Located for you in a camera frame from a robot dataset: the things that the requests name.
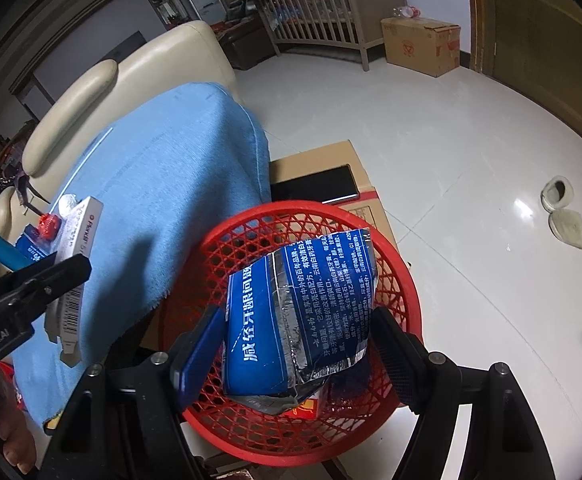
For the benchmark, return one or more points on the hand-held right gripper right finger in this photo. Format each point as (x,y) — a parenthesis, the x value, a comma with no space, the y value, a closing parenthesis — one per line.
(396,360)

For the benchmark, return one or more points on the thin white rod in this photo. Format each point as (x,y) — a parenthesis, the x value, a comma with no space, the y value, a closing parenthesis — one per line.
(91,155)

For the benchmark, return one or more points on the long white box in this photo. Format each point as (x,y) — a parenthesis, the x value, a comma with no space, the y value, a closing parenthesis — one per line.
(73,322)

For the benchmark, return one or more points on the wooden door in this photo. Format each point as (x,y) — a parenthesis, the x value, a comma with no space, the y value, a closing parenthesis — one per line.
(536,35)

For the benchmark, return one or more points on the blue carton with silver lining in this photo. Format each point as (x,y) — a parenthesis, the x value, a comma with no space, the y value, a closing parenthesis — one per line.
(296,320)

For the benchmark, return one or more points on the cream leather sofa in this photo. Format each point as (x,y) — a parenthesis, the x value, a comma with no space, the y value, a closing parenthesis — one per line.
(186,55)

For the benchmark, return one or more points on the red crumpled wrapper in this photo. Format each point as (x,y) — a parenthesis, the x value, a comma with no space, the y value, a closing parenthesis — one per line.
(48,226)

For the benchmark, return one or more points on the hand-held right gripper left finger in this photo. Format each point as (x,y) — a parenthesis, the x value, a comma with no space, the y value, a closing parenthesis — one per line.
(201,355)

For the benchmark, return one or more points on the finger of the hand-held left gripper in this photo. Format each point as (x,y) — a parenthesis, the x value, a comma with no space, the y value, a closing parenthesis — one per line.
(56,280)

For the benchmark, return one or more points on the flat brown cardboard box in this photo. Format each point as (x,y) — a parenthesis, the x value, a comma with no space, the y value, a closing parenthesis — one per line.
(321,160)

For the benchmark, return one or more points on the clear plastic bottle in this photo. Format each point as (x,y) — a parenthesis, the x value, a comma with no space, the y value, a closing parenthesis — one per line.
(406,11)

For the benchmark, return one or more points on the brown cardboard box red print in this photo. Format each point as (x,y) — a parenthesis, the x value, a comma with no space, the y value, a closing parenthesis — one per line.
(411,47)

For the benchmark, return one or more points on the small blue box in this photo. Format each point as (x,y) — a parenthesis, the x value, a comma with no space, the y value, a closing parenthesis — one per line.
(33,250)

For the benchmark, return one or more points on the person's left hand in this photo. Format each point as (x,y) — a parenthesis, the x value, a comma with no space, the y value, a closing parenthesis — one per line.
(6,440)

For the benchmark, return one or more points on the red plastic mesh basket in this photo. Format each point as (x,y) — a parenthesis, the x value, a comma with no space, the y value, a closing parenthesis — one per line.
(291,207)

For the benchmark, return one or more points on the blue woven cloth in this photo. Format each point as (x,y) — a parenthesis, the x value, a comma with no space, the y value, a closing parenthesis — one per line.
(171,160)

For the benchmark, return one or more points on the black smartphone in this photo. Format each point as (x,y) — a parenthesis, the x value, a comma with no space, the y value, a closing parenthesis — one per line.
(316,185)

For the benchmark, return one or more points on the red and yellow box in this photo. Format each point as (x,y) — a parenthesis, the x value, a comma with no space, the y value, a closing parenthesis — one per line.
(308,407)

